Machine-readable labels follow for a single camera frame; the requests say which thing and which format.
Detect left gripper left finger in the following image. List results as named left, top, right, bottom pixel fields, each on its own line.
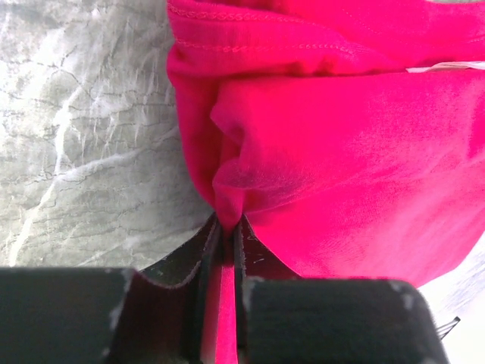
left=1, top=217, right=221, bottom=363

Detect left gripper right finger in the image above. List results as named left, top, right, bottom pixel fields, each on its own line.
left=233, top=219, right=448, bottom=363

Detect pink red t-shirt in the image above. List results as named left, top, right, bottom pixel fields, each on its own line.
left=166, top=0, right=485, bottom=364

